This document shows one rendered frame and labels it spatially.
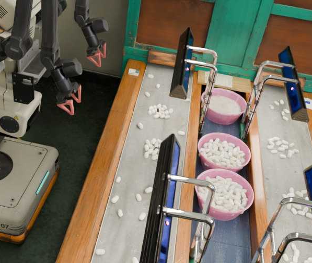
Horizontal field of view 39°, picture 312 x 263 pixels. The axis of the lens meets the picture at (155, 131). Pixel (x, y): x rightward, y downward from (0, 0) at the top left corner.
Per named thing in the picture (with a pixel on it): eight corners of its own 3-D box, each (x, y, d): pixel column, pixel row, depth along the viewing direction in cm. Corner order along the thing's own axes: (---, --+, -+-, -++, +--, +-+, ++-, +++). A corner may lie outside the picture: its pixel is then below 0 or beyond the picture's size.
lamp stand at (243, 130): (239, 146, 236) (263, 75, 208) (238, 124, 252) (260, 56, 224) (274, 153, 236) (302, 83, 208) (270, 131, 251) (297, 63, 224)
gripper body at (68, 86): (78, 85, 188) (71, 70, 184) (70, 97, 180) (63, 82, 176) (65, 87, 190) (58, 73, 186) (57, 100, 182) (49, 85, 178)
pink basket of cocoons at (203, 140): (204, 183, 209) (208, 169, 204) (187, 147, 229) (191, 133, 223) (254, 179, 217) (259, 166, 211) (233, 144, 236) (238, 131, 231)
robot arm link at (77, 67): (48, 48, 179) (40, 58, 173) (72, 42, 176) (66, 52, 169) (60, 73, 186) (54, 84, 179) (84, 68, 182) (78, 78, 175)
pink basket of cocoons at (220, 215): (189, 220, 190) (193, 205, 185) (192, 178, 211) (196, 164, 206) (249, 231, 190) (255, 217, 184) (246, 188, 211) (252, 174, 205)
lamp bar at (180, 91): (169, 97, 198) (171, 83, 193) (179, 37, 247) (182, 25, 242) (186, 100, 197) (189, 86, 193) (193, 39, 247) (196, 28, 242)
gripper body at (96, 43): (104, 42, 222) (98, 28, 218) (99, 50, 214) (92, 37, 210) (92, 45, 224) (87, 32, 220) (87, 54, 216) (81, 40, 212)
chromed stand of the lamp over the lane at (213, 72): (166, 132, 236) (181, 60, 209) (170, 111, 252) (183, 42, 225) (200, 139, 236) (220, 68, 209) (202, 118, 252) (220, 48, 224)
